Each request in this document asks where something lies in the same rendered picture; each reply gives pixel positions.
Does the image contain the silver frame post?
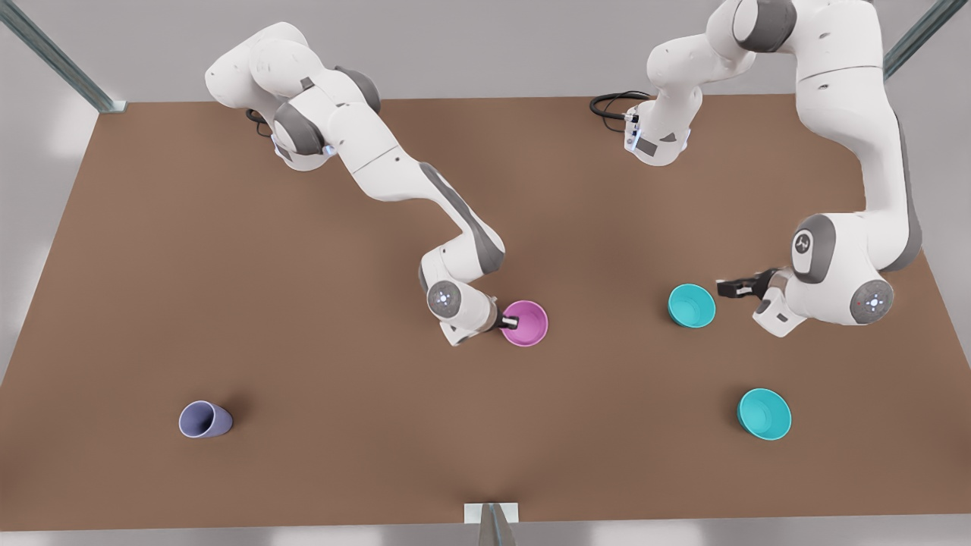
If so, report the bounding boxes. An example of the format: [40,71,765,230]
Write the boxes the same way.
[464,502,520,546]
[0,0,127,114]
[883,0,971,81]

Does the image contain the pink bowl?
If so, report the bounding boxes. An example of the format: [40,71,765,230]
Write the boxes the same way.
[500,300,548,348]

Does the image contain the lavender cup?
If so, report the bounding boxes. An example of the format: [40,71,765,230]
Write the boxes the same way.
[178,400,234,439]

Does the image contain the teal bowl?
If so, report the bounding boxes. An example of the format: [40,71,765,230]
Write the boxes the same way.
[668,284,717,329]
[737,388,793,441]

